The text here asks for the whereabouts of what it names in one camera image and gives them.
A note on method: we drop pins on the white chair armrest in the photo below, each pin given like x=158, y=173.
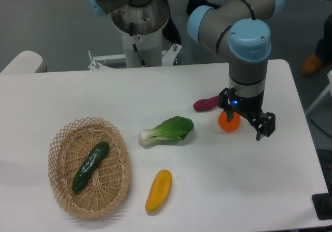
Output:
x=26, y=62

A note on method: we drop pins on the black device at table edge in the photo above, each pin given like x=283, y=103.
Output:
x=322, y=205

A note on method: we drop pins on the yellow shoe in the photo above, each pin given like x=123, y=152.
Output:
x=311, y=65

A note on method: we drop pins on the oval wicker basket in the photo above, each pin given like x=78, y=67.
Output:
x=110, y=181

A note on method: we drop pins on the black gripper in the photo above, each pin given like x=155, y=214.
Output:
x=249, y=108

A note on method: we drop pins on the green bok choy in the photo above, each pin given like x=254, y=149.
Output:
x=172, y=129

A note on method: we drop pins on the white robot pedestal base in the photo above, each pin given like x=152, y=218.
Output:
x=141, y=34

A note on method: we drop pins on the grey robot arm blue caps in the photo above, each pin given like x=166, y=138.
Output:
x=236, y=32

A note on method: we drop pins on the orange round fruit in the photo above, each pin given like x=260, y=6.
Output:
x=231, y=126

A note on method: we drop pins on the purple sweet potato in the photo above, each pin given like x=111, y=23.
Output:
x=204, y=105

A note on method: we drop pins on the dark green cucumber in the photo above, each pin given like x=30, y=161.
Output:
x=91, y=162

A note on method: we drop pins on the dark trouser leg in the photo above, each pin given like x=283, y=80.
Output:
x=323, y=47

